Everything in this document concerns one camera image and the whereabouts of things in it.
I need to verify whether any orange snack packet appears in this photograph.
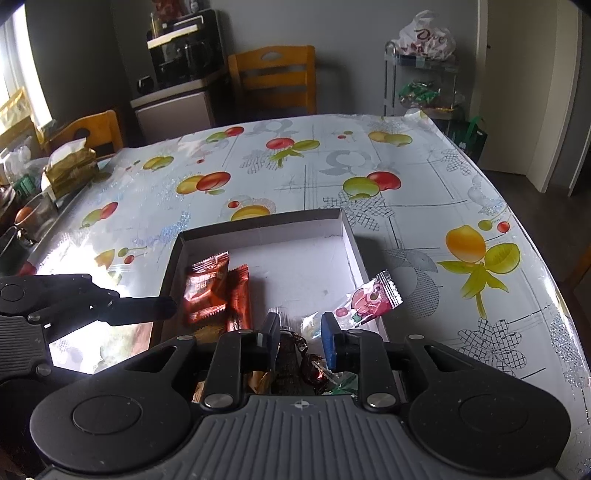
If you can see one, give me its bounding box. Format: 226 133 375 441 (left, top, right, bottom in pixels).
184 251 230 326
225 264 254 333

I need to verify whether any black coffee machine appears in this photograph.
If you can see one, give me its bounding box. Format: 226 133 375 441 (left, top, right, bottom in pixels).
147 8 227 90

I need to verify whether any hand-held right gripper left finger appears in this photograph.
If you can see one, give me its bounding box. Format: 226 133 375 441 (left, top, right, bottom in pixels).
108 314 282 411

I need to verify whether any clear bag with green bottle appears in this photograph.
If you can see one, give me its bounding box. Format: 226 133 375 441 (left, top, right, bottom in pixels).
0 148 42 195

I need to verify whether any white plastic bag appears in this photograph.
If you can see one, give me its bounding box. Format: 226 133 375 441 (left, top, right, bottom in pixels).
399 10 457 61

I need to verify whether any green snack packet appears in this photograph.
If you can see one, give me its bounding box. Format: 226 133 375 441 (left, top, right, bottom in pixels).
318 371 360 398

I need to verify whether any grey cabinet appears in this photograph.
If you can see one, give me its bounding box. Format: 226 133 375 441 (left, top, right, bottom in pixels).
130 76 232 144

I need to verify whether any brown tube snack packet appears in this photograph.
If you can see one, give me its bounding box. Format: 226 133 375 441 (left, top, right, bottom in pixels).
265 308 308 395

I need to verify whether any metal shelf cart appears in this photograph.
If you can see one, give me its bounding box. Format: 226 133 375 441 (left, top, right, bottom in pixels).
383 41 462 118

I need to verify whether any golden tissue box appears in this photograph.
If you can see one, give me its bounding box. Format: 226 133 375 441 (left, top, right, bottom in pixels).
42 138 99 199

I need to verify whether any brown triangular snack packet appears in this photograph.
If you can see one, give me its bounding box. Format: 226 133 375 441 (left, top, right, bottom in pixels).
245 369 275 395

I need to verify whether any glass mug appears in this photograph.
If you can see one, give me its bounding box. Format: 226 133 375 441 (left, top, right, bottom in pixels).
14 191 58 241

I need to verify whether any fruit print tablecloth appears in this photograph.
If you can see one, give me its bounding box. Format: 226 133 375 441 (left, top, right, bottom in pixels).
28 113 591 480

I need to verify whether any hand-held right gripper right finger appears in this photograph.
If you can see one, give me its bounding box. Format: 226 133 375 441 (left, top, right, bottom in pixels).
321 311 497 412

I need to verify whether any pink candy packet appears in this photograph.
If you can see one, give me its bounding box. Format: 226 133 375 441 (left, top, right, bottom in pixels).
335 270 403 329

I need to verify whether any yellow paper bag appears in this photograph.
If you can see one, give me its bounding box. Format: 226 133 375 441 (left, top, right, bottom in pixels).
0 88 33 134

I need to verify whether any white cardboard box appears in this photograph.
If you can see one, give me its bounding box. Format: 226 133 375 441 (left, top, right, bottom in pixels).
150 208 407 407

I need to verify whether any green candy bag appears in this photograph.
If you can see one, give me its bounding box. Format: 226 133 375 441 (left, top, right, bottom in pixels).
399 80 439 106

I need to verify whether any wooden chair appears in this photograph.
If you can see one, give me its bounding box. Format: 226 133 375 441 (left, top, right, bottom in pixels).
228 45 317 127
44 110 124 158

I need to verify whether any green shopping bag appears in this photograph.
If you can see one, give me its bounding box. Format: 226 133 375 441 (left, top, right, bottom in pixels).
450 116 489 155

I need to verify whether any white door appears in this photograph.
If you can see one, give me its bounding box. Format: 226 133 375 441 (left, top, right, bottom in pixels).
478 0 591 195

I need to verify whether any brown foil candy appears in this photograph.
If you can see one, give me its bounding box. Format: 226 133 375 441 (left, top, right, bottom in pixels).
298 351 333 384

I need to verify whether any small panda candy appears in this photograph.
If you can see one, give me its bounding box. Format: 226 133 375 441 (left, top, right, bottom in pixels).
300 314 324 342

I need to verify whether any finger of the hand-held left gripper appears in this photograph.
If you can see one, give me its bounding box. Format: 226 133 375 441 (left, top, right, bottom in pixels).
25 274 179 344

